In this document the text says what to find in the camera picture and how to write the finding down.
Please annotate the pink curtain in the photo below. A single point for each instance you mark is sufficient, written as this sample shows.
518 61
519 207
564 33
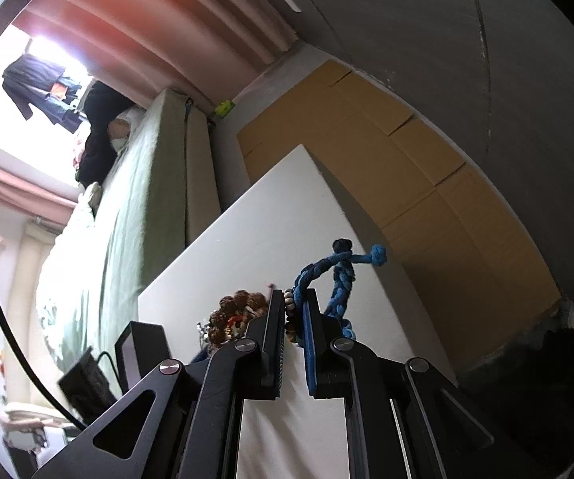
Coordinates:
142 20
7 184

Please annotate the black jewelry box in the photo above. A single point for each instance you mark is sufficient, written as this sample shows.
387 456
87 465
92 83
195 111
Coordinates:
140 349

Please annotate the hanging dark clothes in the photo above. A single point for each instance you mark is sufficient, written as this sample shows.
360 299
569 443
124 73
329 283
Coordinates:
32 80

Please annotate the white box table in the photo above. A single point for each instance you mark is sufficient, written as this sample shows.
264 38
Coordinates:
277 219

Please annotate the green bed blanket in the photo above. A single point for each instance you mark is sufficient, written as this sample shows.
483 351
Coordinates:
132 219

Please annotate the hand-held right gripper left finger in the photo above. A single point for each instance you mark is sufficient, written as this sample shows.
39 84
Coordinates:
272 339

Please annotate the dark bag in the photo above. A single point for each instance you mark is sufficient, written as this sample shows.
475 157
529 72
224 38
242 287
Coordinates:
566 359

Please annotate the black power adapter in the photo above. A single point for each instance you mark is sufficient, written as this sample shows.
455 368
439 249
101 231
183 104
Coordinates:
85 384

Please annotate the brown cardboard sheets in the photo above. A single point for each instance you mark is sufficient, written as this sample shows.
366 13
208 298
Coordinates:
441 239

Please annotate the white wall switch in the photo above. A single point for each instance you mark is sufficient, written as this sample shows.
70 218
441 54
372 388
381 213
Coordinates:
293 5

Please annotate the beige mattress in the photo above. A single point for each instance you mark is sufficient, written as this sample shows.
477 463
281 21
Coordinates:
199 169

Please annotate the small green object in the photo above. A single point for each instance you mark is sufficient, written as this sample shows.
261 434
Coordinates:
223 107

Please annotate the white pink pillow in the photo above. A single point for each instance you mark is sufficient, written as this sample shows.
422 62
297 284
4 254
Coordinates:
120 127

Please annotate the dark clothing pile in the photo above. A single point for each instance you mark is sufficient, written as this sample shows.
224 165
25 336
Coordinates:
100 129

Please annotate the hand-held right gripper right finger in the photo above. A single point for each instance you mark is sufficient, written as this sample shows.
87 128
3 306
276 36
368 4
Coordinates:
309 344

